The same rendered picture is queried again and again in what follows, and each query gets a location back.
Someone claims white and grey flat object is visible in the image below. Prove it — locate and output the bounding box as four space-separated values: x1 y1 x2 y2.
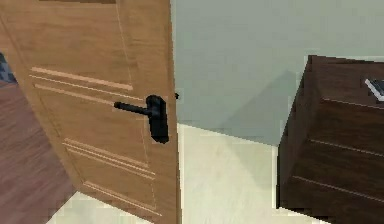
363 78 384 102

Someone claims light brown wooden door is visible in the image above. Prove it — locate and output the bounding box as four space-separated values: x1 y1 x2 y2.
0 0 183 224

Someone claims blue grey patterned object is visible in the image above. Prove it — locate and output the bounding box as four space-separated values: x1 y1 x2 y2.
0 52 18 84

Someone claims dark brown chest of drawers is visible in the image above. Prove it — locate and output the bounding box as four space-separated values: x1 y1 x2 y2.
275 54 384 224

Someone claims black door handle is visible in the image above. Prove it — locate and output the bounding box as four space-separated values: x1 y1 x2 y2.
113 94 170 145

